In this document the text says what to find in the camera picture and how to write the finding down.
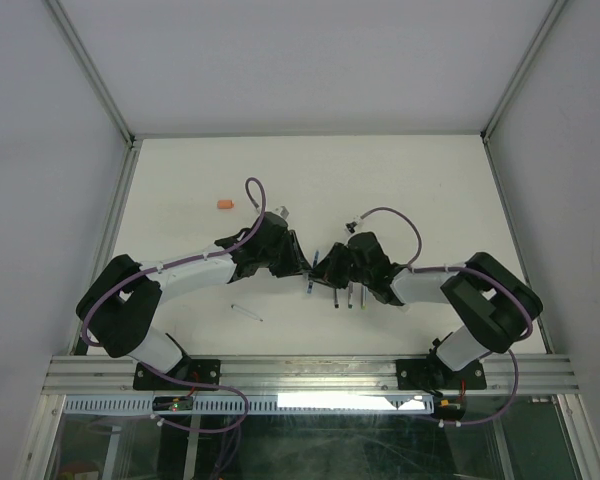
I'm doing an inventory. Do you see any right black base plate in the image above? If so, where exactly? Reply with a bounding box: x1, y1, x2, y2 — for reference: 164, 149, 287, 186
395, 359, 437, 393

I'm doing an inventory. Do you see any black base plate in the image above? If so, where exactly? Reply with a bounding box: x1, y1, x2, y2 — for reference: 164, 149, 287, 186
133, 357, 221, 392
395, 359, 437, 393

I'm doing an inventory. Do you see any white blue end pen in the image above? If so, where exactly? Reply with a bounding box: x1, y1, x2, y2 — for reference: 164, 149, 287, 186
231, 304, 263, 322

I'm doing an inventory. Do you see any aluminium mounting rail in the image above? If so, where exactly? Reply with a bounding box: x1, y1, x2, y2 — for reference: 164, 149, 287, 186
42, 353, 580, 396

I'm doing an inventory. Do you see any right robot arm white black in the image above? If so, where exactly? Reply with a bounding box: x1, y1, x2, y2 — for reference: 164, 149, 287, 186
310, 232, 544, 387

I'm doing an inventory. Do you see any white slotted cable duct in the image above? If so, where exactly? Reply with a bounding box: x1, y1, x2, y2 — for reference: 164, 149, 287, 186
64, 392, 434, 416

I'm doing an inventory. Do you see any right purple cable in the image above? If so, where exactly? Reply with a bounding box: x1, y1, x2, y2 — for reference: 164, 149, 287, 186
359, 207, 535, 426

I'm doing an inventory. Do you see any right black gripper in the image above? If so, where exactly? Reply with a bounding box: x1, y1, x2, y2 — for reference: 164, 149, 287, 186
303, 242, 371, 289

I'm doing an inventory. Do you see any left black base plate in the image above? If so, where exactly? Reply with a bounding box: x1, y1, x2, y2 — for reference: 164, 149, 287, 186
133, 357, 221, 392

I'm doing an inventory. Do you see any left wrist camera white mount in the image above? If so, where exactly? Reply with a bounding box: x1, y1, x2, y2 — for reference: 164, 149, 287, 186
273, 206, 289, 220

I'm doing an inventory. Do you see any dark blue barrel pen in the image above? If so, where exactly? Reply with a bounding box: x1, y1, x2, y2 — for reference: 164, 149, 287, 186
305, 249, 321, 296

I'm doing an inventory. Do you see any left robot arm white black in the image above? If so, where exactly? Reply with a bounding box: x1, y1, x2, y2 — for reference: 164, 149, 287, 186
76, 212, 310, 389

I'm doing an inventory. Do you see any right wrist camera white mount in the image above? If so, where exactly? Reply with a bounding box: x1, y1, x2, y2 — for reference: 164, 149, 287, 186
345, 214, 366, 236

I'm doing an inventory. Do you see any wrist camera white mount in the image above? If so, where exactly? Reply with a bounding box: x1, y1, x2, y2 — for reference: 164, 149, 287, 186
273, 206, 289, 220
345, 214, 366, 236

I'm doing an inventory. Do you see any orange pen cap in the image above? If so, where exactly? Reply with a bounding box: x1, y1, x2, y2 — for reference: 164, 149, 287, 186
217, 199, 234, 210

